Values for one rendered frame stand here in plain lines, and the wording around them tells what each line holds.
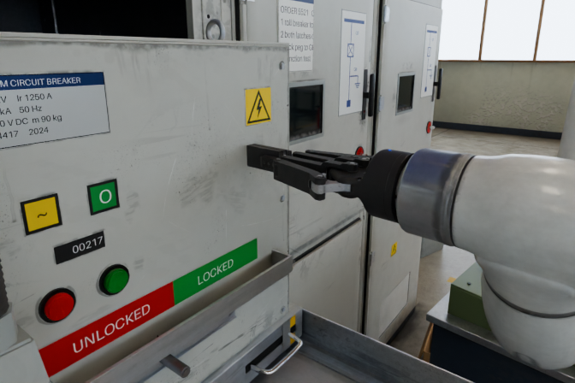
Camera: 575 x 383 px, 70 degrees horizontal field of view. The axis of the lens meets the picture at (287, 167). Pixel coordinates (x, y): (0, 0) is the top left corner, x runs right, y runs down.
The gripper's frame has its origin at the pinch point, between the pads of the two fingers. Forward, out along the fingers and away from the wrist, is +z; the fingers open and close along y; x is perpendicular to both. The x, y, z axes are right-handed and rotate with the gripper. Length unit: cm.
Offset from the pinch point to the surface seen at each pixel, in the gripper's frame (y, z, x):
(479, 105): 774, 198, -79
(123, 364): -23.2, -0.8, -17.6
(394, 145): 110, 36, -22
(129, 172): -18.0, 3.5, 1.3
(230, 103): -2.4, 4.6, 7.2
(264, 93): 4.7, 5.0, 8.1
